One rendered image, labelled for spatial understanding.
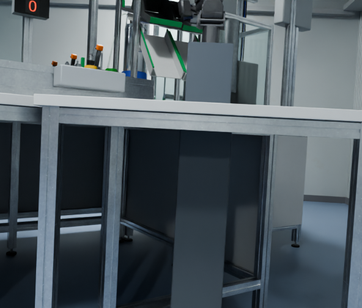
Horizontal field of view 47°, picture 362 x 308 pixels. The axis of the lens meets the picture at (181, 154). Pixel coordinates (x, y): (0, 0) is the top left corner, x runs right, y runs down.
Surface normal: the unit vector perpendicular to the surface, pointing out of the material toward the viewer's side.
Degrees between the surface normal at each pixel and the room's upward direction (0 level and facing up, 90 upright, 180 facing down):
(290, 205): 90
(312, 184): 90
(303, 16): 90
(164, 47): 45
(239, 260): 90
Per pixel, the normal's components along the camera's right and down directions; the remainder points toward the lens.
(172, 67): 0.33, -0.65
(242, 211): -0.82, -0.02
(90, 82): 0.57, 0.07
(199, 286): -0.05, 0.04
